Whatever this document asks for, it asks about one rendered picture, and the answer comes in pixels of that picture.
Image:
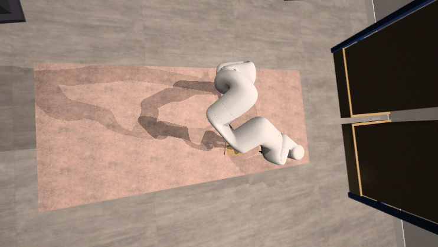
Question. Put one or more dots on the tan flat mat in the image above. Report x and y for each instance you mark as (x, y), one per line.
(230, 151)

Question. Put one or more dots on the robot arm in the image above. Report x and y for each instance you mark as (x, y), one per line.
(235, 80)

